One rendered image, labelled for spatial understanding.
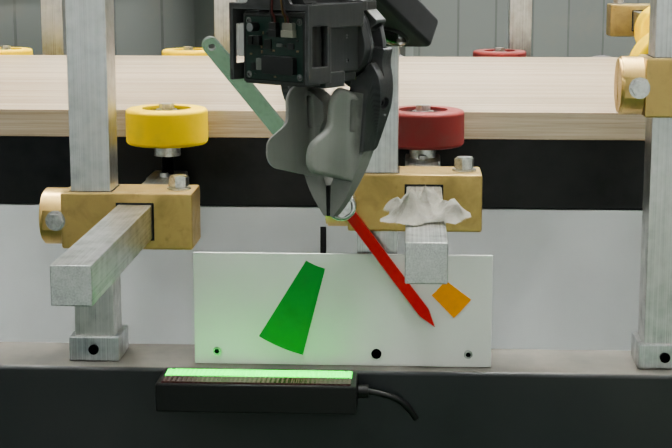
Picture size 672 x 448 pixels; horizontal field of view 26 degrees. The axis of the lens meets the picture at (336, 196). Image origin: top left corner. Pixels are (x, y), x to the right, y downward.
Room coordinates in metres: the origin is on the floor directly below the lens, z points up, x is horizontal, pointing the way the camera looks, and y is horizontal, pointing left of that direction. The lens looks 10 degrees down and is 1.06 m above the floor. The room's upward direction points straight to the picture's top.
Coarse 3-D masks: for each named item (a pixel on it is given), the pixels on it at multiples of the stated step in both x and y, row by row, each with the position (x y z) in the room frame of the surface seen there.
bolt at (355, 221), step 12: (348, 204) 1.21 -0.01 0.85; (360, 228) 1.23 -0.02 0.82; (372, 240) 1.23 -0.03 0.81; (372, 252) 1.23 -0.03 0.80; (384, 252) 1.23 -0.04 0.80; (384, 264) 1.23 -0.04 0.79; (396, 276) 1.22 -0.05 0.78; (408, 288) 1.22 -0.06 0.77; (408, 300) 1.22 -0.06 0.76; (420, 300) 1.22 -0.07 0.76; (420, 312) 1.22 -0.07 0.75; (432, 324) 1.22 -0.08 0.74
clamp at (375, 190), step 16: (368, 176) 1.23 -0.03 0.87; (384, 176) 1.23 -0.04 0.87; (400, 176) 1.23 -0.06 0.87; (416, 176) 1.23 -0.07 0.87; (432, 176) 1.23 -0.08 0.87; (448, 176) 1.23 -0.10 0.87; (464, 176) 1.23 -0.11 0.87; (480, 176) 1.23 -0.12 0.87; (368, 192) 1.23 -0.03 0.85; (384, 192) 1.23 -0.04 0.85; (400, 192) 1.23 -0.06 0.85; (448, 192) 1.23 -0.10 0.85; (464, 192) 1.23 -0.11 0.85; (480, 192) 1.23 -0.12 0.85; (368, 208) 1.23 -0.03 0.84; (464, 208) 1.23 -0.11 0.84; (480, 208) 1.23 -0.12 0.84; (336, 224) 1.24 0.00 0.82; (368, 224) 1.23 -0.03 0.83; (384, 224) 1.23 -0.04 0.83; (400, 224) 1.23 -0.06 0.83; (448, 224) 1.23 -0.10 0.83; (464, 224) 1.23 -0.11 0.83; (480, 224) 1.23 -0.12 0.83
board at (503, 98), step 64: (0, 64) 2.01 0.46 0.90; (64, 64) 2.01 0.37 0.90; (128, 64) 2.01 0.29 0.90; (192, 64) 2.01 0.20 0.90; (448, 64) 2.01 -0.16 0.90; (512, 64) 2.01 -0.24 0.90; (576, 64) 2.01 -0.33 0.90; (0, 128) 1.46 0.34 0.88; (64, 128) 1.46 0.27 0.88; (256, 128) 1.45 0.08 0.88; (512, 128) 1.44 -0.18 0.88; (576, 128) 1.43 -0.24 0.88; (640, 128) 1.43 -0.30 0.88
